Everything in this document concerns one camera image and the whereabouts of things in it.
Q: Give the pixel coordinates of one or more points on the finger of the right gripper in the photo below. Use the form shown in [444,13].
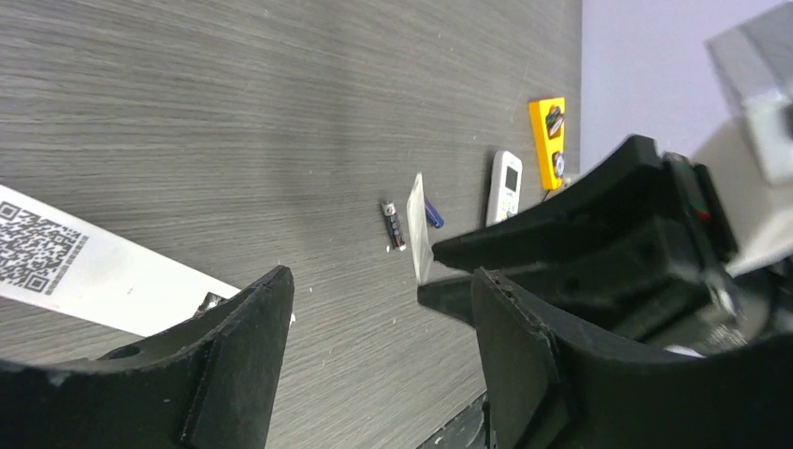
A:
[451,297]

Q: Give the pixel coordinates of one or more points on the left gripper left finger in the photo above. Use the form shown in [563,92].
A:
[208,382]

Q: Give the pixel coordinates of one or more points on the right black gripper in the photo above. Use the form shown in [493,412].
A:
[634,246]

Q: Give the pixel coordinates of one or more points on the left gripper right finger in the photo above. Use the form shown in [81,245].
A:
[554,380]

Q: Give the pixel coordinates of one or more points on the white battery cover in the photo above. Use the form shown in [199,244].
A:
[421,250]

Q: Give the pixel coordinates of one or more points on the white remote control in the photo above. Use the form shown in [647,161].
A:
[505,188]
[56,261]

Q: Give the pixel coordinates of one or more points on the purple blue AAA battery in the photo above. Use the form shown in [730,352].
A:
[433,216]

